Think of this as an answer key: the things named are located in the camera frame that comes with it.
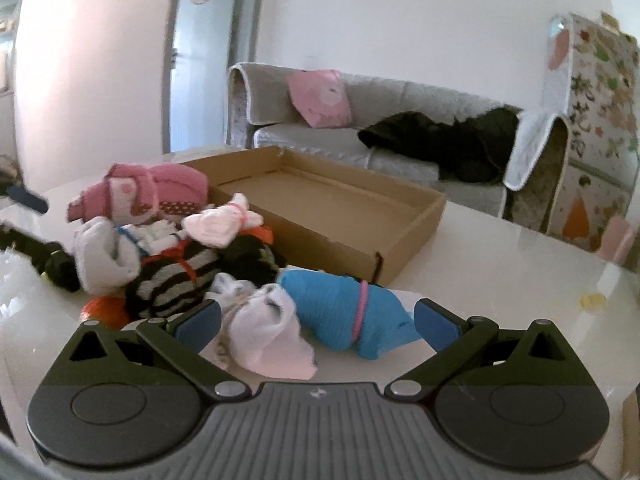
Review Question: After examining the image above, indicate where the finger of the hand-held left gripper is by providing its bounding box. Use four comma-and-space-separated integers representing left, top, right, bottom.
0, 224, 67, 267
6, 185, 50, 215

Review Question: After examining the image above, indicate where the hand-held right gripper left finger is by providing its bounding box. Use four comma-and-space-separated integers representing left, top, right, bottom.
47, 299, 248, 403

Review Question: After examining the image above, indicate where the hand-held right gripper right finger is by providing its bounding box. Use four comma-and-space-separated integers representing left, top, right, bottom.
386, 298, 588, 403

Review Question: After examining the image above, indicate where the black grey striped sock bundle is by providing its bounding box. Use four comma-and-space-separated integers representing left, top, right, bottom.
125, 239, 226, 319

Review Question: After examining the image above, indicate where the greyish white sock bundle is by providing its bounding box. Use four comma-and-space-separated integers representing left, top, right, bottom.
202, 274, 319, 382

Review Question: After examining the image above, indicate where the white blue-striped sock bundle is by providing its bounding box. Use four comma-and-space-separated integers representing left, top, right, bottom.
72, 216, 182, 294

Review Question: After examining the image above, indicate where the pink fluffy sock bundle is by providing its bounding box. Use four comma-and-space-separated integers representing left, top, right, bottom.
103, 162, 211, 205
67, 179, 162, 224

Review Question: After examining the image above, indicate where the orange sock bundle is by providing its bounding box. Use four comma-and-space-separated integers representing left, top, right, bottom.
82, 296, 132, 332

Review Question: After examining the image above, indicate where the light pink sock bundle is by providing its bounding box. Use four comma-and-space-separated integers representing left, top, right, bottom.
181, 192, 264, 249

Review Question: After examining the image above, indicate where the blue sock bundle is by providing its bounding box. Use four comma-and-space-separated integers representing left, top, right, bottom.
276, 268, 417, 361

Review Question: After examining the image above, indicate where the brown cardboard box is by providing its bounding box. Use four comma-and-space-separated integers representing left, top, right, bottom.
177, 146, 447, 286

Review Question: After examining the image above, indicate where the white desktop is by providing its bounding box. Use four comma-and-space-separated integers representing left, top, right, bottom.
0, 146, 640, 467

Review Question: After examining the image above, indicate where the black garment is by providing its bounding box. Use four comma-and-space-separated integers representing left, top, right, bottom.
357, 107, 521, 184

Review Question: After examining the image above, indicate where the pale blue door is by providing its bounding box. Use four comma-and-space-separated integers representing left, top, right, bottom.
169, 0, 252, 154

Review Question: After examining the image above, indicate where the grey sofa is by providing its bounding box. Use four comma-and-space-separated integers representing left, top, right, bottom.
226, 62, 572, 234

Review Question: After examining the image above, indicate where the pink cushion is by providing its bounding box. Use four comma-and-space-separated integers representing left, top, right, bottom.
286, 69, 353, 128

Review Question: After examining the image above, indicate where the floral covered cabinet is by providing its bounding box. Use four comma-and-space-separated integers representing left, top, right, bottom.
542, 11, 640, 254

